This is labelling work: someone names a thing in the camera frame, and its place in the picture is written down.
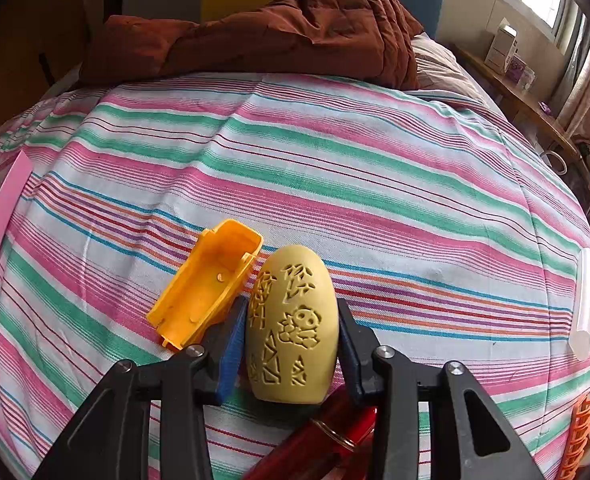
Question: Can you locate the orange plastic shell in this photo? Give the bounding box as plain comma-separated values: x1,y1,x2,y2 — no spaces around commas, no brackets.
146,219,263,350

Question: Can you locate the cream carved oval case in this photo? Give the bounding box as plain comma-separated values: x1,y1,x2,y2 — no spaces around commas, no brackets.
245,245,339,405

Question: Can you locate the red metallic capsule bottle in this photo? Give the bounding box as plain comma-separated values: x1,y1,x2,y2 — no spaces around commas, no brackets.
244,386,376,479

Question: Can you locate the striped pink green bedspread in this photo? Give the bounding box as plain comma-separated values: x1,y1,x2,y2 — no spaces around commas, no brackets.
0,74,590,479

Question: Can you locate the white translucent tube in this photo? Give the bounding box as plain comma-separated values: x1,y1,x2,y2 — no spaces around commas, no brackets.
568,248,590,361

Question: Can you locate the orange plastic rack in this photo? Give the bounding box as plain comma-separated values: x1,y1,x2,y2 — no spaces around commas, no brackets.
556,394,590,480

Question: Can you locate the wooden side desk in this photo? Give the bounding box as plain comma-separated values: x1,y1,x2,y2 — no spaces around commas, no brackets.
452,44,590,192

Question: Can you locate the rust brown quilted jacket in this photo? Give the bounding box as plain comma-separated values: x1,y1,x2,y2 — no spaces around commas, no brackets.
80,0,424,90

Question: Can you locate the white box on desk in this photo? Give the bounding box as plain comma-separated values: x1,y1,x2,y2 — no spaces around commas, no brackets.
485,18,517,74

